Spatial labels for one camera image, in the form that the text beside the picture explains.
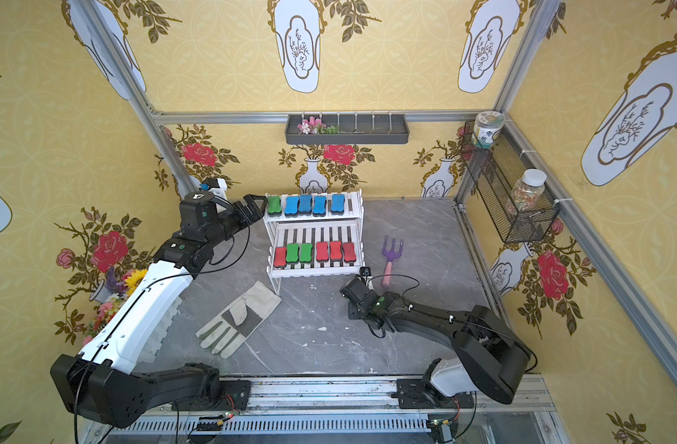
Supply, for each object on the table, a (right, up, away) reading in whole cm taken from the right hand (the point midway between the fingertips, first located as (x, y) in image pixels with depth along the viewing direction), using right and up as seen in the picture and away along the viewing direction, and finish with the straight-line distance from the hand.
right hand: (360, 299), depth 89 cm
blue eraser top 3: (-12, +30, -8) cm, 33 cm away
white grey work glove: (-38, -6, -2) cm, 39 cm away
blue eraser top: (-21, +30, -8) cm, 37 cm away
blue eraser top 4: (-7, +30, -8) cm, 32 cm away
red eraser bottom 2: (-8, +16, -1) cm, 18 cm away
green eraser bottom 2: (-18, +16, -1) cm, 24 cm away
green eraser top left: (-26, +30, -9) cm, 41 cm away
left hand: (-32, +30, -13) cm, 46 cm away
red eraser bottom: (-12, +16, -1) cm, 20 cm away
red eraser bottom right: (-4, +16, -2) cm, 16 cm away
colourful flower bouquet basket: (-69, +6, -13) cm, 71 cm away
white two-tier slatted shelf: (-16, +21, +4) cm, 26 cm away
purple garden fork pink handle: (+12, +13, +14) cm, 23 cm away
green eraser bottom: (-22, +15, -1) cm, 27 cm away
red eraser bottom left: (-25, +14, -4) cm, 29 cm away
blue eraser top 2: (-17, +30, -8) cm, 35 cm away
